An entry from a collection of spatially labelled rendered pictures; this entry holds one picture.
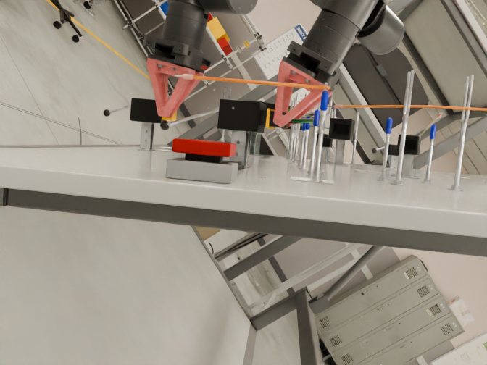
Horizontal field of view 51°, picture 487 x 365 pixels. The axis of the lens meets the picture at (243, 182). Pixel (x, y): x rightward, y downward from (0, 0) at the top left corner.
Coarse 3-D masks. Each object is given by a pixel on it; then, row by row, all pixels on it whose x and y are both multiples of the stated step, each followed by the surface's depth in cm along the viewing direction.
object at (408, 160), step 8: (400, 136) 85; (408, 136) 85; (416, 136) 84; (408, 144) 87; (416, 144) 84; (408, 152) 85; (416, 152) 84; (408, 160) 88; (408, 168) 88; (392, 176) 87; (408, 176) 87; (416, 176) 86
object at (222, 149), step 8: (176, 144) 43; (184, 144) 43; (192, 144) 43; (200, 144) 43; (208, 144) 43; (216, 144) 43; (224, 144) 43; (232, 144) 44; (176, 152) 43; (184, 152) 43; (192, 152) 43; (200, 152) 43; (208, 152) 43; (216, 152) 43; (224, 152) 43; (232, 152) 44; (192, 160) 44; (200, 160) 44; (208, 160) 44; (216, 160) 44
